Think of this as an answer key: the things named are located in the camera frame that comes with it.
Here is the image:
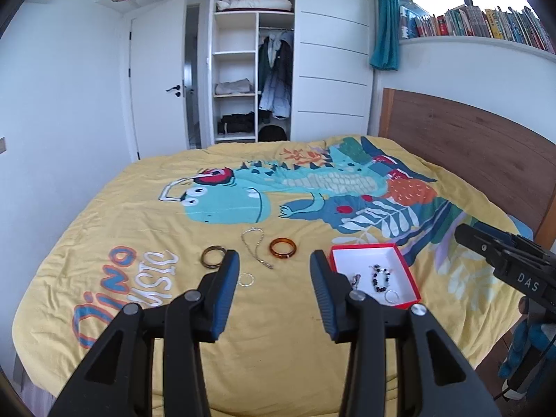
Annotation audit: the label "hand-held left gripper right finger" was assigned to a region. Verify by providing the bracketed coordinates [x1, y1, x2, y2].
[309, 250, 505, 417]

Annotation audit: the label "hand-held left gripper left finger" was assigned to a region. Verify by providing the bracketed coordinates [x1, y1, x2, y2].
[49, 250, 241, 417]

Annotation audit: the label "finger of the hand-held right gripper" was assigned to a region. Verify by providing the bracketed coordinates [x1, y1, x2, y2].
[474, 220, 549, 253]
[454, 223, 507, 270]

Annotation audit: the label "brown and white beaded bracelet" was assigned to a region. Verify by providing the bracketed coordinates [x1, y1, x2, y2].
[368, 264, 394, 293]

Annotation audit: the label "red cardboard box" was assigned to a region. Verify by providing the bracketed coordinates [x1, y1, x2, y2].
[329, 244, 422, 310]

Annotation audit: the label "dark brown bangle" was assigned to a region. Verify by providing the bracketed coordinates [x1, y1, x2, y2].
[200, 245, 228, 269]

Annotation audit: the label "amber bangle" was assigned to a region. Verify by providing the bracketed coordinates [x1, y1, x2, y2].
[268, 237, 299, 260]

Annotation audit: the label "yellow dinosaur printed blanket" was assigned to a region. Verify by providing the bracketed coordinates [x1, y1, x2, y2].
[12, 134, 533, 417]

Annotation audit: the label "wooden headboard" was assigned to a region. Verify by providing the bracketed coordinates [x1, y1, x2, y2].
[377, 88, 556, 240]

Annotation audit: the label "black bag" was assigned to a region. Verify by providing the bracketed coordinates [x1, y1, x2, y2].
[258, 124, 288, 142]

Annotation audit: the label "folded black clothes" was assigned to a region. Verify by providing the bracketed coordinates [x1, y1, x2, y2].
[218, 112, 257, 136]

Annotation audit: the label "light blue hanging coat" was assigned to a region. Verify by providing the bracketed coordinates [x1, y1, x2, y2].
[259, 67, 291, 119]

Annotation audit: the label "folded beige clothes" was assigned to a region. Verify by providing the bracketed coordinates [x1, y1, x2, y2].
[214, 79, 255, 96]

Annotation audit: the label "row of books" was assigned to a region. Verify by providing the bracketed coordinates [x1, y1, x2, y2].
[398, 0, 556, 55]

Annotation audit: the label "teal curtain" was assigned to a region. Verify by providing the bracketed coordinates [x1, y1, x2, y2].
[369, 0, 403, 71]

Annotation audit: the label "dark hanging jacket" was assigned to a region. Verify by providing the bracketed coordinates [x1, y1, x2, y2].
[258, 34, 293, 93]

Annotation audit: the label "white door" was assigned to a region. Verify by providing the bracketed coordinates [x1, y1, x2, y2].
[129, 0, 188, 162]

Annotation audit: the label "white wardrobe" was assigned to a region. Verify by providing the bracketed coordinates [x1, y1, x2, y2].
[208, 0, 377, 144]

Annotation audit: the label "silver chain necklace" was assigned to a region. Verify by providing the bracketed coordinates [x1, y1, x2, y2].
[240, 227, 276, 270]

